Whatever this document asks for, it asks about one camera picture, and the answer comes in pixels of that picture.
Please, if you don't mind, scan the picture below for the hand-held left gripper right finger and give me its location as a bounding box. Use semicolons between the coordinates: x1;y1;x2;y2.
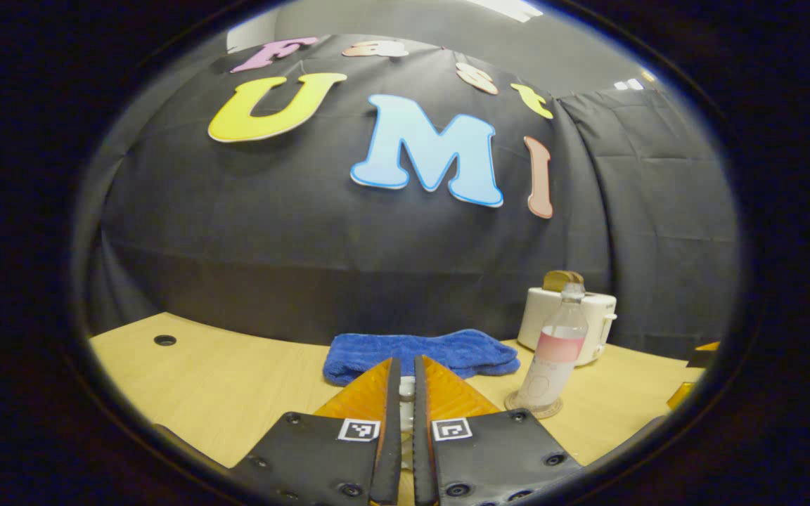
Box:
413;353;583;506

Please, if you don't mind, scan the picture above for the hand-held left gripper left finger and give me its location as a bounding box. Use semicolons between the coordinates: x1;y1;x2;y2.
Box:
228;355;403;506

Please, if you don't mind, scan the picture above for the clear plastic water bottle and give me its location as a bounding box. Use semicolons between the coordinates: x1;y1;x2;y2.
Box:
514;283;590;412

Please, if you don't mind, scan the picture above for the white toaster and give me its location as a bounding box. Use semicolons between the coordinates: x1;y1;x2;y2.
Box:
517;285;618;367

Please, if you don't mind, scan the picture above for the blue folded towel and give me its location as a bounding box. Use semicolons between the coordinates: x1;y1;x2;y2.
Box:
323;329;521;387

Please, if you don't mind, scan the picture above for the black backdrop cloth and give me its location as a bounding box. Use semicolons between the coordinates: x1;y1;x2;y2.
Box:
85;34;740;359

